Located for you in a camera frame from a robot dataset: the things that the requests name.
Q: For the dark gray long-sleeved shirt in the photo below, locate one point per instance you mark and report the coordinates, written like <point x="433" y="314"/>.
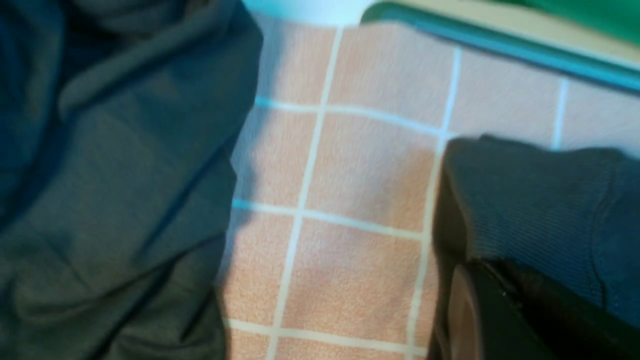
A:
<point x="573" y="216"/>

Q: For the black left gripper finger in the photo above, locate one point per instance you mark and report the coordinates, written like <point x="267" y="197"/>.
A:
<point x="505" y="311"/>

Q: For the dark gray crumpled garment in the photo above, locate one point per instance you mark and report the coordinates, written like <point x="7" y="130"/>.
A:
<point x="118" y="123"/>

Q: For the green backdrop cloth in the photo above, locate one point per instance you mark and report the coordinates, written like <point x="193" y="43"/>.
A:
<point x="617" y="18"/>

